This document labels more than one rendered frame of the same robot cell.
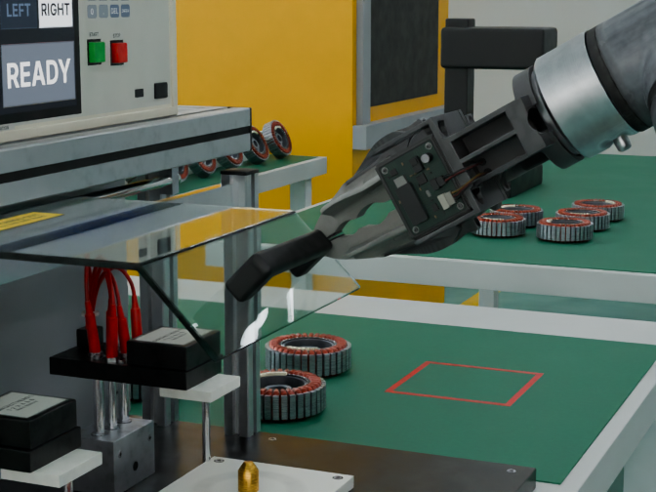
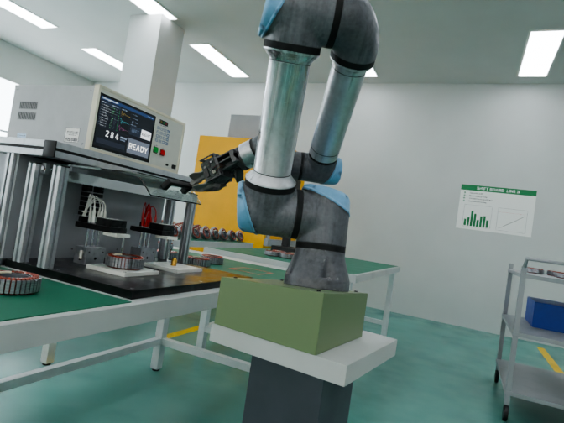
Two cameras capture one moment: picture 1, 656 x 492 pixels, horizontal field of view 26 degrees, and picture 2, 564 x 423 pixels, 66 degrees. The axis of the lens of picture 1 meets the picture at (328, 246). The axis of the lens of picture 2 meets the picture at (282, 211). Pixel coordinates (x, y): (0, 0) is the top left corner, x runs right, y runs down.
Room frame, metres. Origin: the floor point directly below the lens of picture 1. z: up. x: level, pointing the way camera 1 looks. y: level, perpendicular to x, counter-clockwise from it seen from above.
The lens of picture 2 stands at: (-0.29, -0.30, 0.98)
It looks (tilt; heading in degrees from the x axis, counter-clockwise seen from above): 2 degrees up; 1
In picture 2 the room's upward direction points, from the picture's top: 8 degrees clockwise
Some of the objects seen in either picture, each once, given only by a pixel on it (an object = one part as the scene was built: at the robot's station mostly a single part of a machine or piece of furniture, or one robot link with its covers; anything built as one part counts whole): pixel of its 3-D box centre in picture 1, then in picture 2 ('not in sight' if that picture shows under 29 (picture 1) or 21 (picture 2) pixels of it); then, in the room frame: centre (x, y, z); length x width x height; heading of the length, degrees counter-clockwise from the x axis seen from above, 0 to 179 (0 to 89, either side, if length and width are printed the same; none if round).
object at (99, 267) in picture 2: not in sight; (123, 269); (1.03, 0.17, 0.78); 0.15 x 0.15 x 0.01; 67
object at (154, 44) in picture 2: not in sight; (137, 149); (5.14, 1.68, 1.65); 0.50 x 0.45 x 3.30; 67
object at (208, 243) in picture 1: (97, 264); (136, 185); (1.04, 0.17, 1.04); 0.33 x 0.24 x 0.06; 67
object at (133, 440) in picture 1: (112, 454); (142, 254); (1.31, 0.21, 0.80); 0.07 x 0.05 x 0.06; 157
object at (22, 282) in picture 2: not in sight; (12, 282); (0.66, 0.28, 0.77); 0.11 x 0.11 x 0.04
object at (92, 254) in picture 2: not in sight; (90, 254); (1.08, 0.30, 0.80); 0.07 x 0.05 x 0.06; 157
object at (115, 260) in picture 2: not in sight; (124, 261); (1.03, 0.17, 0.80); 0.11 x 0.11 x 0.04
